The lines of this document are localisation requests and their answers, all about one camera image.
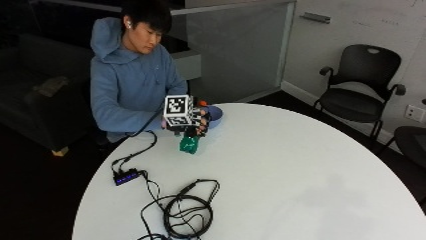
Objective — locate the frosted glass partition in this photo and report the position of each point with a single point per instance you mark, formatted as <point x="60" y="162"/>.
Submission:
<point x="240" y="50"/>

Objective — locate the white earbud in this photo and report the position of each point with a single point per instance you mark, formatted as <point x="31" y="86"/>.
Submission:
<point x="128" y="24"/>

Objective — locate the the person in blue hoodie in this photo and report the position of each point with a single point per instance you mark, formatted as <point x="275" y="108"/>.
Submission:
<point x="128" y="83"/>

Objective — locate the wooden sofa leg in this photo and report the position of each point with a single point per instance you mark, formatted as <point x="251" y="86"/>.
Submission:
<point x="60" y="151"/>

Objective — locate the white wall outlet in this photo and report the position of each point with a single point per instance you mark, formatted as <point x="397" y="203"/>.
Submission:
<point x="414" y="113"/>

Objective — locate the small orange object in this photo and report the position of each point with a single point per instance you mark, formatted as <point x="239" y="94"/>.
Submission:
<point x="203" y="103"/>

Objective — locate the dark sofa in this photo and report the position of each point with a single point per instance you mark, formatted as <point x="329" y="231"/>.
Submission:
<point x="40" y="100"/>

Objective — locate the white cube with black markers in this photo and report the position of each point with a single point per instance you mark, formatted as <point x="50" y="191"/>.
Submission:
<point x="179" y="110"/>

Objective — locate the black office chair with armrests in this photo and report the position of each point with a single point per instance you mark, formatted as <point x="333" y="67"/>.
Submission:
<point x="354" y="100"/>

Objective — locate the grey cloth on sofa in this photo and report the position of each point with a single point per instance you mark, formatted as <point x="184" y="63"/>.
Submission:
<point x="51" y="86"/>

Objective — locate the black hub with blue lights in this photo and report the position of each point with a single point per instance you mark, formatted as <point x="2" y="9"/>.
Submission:
<point x="127" y="176"/>

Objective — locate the green plastic toy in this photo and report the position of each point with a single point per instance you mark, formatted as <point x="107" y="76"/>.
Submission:
<point x="189" y="145"/>

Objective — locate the grey wall-mounted tray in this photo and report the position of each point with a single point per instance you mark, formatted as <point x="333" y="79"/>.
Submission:
<point x="316" y="17"/>

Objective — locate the blue bowl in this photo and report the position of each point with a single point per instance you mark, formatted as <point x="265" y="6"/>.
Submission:
<point x="216" y="116"/>

